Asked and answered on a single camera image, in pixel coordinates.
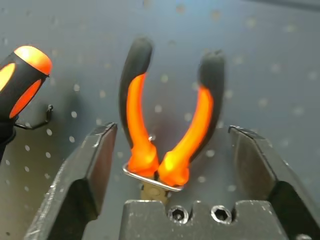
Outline grey metal pegboard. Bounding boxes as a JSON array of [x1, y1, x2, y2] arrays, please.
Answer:
[[0, 0, 320, 240]]

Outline orange black handled screwdriver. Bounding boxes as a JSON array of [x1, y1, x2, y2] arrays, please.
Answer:
[[0, 45, 53, 126]]

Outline black plastic cup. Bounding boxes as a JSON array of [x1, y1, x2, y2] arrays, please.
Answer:
[[0, 119, 17, 163]]

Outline silver wire pliers holder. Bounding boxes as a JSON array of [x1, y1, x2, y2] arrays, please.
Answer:
[[122, 136, 185, 192]]

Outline thin black wire hook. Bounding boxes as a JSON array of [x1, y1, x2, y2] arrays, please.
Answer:
[[14, 104, 54, 130]]

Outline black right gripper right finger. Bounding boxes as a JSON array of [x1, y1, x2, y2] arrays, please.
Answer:
[[228, 125, 320, 240]]

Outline orange black needle-nose pliers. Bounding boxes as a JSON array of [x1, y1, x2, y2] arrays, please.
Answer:
[[119, 37, 226, 201]]

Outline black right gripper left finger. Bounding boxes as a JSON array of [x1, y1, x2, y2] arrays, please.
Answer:
[[23, 122, 118, 240]]

